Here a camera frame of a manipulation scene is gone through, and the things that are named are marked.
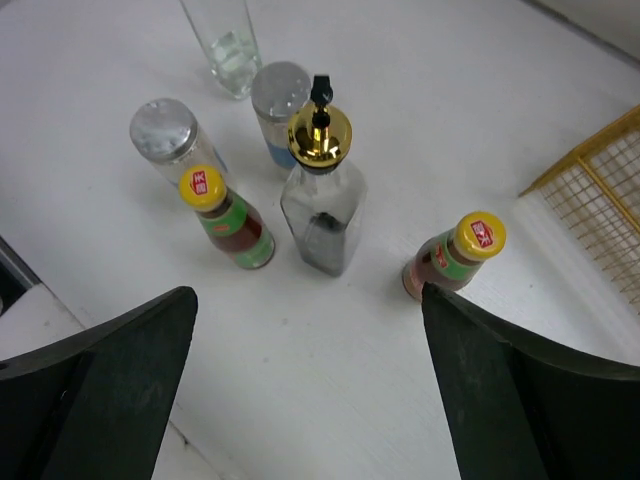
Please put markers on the clear liquid glass cruet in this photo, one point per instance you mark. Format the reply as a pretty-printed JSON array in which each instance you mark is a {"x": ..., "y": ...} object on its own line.
[{"x": 225, "y": 33}]

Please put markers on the yellow wire rack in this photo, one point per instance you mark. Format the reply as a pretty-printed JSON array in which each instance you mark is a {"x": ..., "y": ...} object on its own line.
[{"x": 594, "y": 190}]

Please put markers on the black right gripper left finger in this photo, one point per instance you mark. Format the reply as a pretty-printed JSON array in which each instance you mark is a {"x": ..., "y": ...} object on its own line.
[{"x": 95, "y": 405}]

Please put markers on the yellow-capped brown sauce bottle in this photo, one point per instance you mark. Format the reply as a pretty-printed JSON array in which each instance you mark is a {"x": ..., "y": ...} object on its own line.
[{"x": 232, "y": 224}]

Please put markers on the dark sauce glass cruet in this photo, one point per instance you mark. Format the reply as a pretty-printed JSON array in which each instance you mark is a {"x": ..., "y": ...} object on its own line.
[{"x": 323, "y": 198}]

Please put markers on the yellow-capped red sauce bottle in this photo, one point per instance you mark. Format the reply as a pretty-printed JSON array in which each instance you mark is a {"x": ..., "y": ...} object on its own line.
[{"x": 452, "y": 258}]

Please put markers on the silver-lid shaker blue label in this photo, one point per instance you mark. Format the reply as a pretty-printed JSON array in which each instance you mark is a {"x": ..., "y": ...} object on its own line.
[{"x": 278, "y": 91}]

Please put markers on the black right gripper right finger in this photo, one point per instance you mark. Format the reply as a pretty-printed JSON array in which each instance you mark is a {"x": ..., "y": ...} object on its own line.
[{"x": 521, "y": 406}]

